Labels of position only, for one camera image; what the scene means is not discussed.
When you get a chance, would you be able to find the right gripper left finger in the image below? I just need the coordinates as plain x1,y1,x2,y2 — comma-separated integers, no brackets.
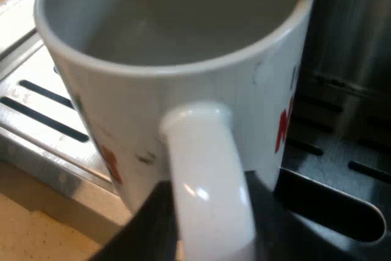
93,180,186,261

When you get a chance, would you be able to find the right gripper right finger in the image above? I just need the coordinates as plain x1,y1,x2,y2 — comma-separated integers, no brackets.
244,169,361,261

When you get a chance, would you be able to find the white mug with red and black print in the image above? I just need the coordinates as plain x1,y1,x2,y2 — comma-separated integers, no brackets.
33,0,316,261

